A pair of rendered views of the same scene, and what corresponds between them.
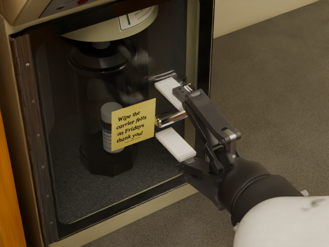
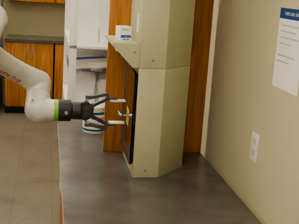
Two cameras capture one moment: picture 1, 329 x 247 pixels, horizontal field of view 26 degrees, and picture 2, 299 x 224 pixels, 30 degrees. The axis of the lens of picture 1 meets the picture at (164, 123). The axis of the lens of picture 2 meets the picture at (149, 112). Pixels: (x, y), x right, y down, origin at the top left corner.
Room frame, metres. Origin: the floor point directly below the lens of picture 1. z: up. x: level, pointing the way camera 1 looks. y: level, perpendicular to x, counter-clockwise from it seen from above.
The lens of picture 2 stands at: (1.81, -2.15, 1.74)
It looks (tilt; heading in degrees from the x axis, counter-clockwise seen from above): 13 degrees down; 112
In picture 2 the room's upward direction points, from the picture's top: 4 degrees clockwise
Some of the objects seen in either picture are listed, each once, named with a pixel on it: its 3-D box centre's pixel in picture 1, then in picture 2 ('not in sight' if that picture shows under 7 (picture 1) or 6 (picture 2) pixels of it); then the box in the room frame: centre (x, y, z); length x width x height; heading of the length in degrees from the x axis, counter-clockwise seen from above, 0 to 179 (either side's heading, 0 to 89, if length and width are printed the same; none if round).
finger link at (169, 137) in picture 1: (175, 144); (116, 122); (0.81, -0.02, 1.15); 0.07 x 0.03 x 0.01; 32
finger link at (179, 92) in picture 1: (186, 93); (111, 96); (0.79, -0.03, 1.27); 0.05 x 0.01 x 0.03; 32
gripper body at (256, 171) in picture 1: (235, 178); (82, 110); (0.69, -0.10, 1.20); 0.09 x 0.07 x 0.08; 32
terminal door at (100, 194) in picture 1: (126, 116); (128, 111); (0.83, 0.06, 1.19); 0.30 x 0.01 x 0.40; 122
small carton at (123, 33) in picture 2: not in sight; (123, 33); (0.82, -0.01, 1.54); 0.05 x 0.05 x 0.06; 51
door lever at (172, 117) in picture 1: (177, 106); (123, 113); (0.84, -0.02, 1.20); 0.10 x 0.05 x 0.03; 122
